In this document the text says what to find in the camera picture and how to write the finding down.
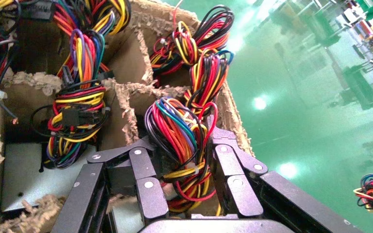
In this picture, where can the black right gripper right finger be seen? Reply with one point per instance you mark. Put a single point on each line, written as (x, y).
(241, 193)

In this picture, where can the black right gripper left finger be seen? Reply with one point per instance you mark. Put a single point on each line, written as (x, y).
(148, 193)

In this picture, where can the brown cardboard divider box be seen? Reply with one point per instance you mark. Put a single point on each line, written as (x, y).
(125, 64)

